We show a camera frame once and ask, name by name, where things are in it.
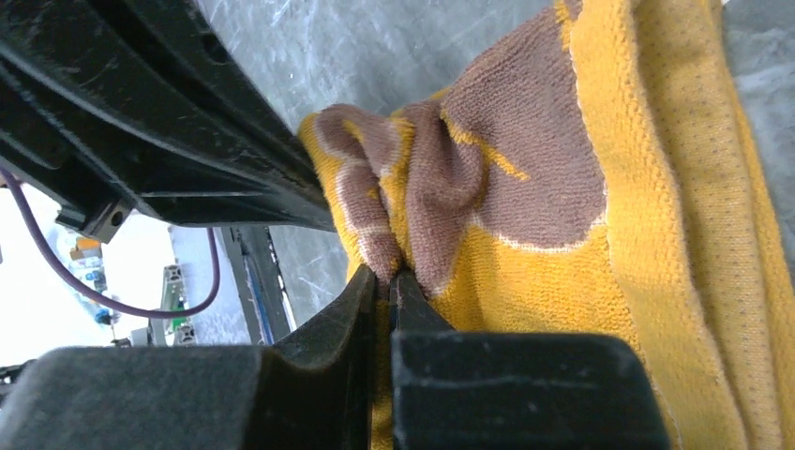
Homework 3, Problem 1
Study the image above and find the brown yellow bear towel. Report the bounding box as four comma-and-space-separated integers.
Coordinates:
298, 1, 794, 449

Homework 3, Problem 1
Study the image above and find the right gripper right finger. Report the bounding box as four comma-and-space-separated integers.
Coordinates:
389, 270, 670, 449

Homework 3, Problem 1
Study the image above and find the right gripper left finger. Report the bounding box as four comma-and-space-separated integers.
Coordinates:
1, 266, 377, 449

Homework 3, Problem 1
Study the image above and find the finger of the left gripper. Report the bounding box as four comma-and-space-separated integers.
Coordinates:
1, 1, 333, 242

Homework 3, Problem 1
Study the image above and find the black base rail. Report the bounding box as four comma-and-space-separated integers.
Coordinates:
218, 225, 295, 345

